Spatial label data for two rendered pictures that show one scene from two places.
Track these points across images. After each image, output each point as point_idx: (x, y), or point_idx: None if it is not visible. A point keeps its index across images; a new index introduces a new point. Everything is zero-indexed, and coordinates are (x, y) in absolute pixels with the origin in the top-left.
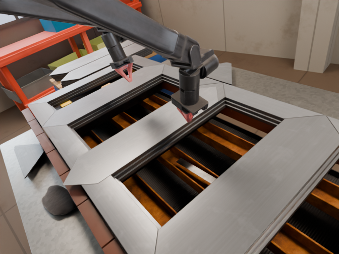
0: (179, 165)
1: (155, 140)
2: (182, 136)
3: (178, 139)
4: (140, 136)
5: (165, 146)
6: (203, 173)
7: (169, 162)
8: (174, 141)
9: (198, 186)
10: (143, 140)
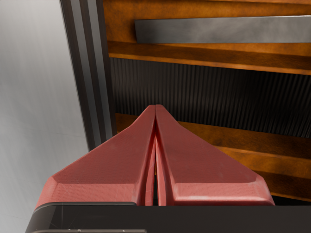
0: (137, 17)
1: (69, 131)
2: (101, 19)
3: (104, 43)
4: (18, 142)
5: (108, 106)
6: (248, 26)
7: (124, 56)
8: (105, 65)
9: (262, 70)
10: (42, 151)
